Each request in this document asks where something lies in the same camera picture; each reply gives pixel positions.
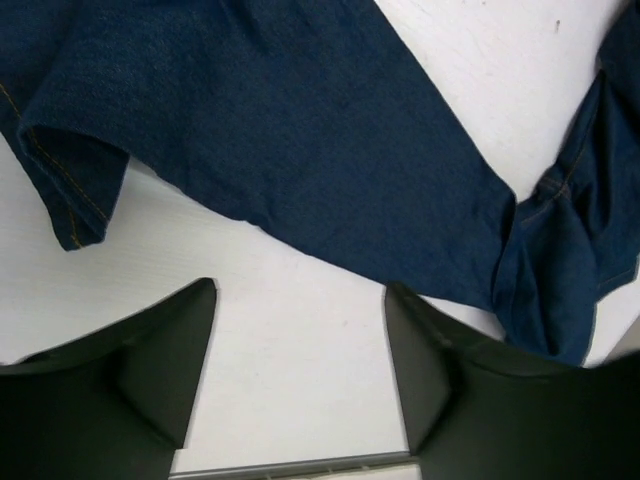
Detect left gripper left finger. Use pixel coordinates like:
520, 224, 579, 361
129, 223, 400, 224
1, 278, 217, 479

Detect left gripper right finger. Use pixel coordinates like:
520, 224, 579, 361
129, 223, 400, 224
384, 283, 639, 479

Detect dark blue denim trousers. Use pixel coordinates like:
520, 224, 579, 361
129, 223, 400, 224
1, 1, 639, 365

